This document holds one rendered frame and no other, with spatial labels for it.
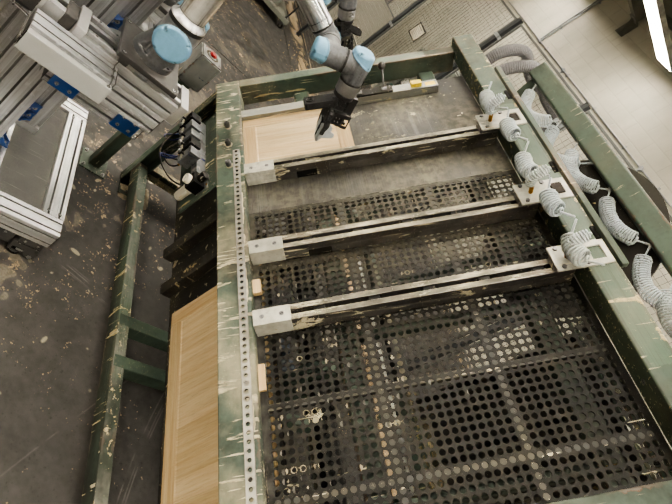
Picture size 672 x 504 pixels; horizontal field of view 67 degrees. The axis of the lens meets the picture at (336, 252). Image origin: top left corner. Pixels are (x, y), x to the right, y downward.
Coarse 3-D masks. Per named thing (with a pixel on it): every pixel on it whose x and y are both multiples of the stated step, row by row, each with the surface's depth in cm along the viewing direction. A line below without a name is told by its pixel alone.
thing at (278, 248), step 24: (552, 168) 174; (528, 192) 185; (408, 216) 188; (432, 216) 189; (456, 216) 186; (480, 216) 187; (504, 216) 189; (528, 216) 191; (264, 240) 187; (288, 240) 187; (312, 240) 185; (336, 240) 185; (360, 240) 187; (384, 240) 189
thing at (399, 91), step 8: (432, 80) 246; (400, 88) 244; (408, 88) 243; (416, 88) 243; (424, 88) 243; (432, 88) 244; (368, 96) 242; (376, 96) 243; (384, 96) 243; (392, 96) 244; (400, 96) 245; (408, 96) 246; (288, 104) 243; (296, 104) 243; (360, 104) 245; (248, 112) 242; (256, 112) 242; (264, 112) 241; (272, 112) 241; (280, 112) 242; (288, 112) 242
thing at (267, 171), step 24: (504, 96) 202; (480, 120) 213; (384, 144) 215; (408, 144) 213; (432, 144) 214; (456, 144) 216; (480, 144) 218; (264, 168) 211; (288, 168) 212; (312, 168) 214; (336, 168) 216
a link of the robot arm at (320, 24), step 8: (296, 0) 160; (304, 0) 158; (312, 0) 158; (320, 0) 160; (304, 8) 160; (312, 8) 159; (320, 8) 160; (304, 16) 163; (312, 16) 161; (320, 16) 161; (328, 16) 163; (312, 24) 163; (320, 24) 162; (328, 24) 163; (320, 32) 164; (328, 32) 164; (336, 32) 166
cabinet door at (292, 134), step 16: (304, 112) 242; (256, 128) 238; (272, 128) 237; (288, 128) 236; (304, 128) 235; (336, 128) 232; (256, 144) 230; (272, 144) 229; (288, 144) 229; (304, 144) 228; (320, 144) 227; (336, 144) 226; (352, 144) 224; (256, 160) 223
